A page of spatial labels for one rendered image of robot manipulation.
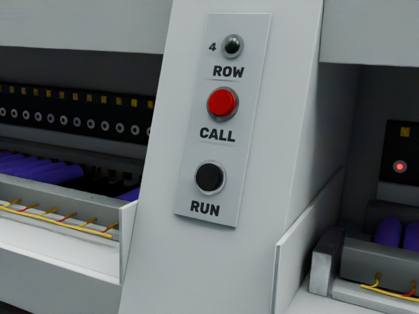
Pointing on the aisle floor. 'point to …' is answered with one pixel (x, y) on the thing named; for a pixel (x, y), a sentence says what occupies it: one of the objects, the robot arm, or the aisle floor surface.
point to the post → (313, 23)
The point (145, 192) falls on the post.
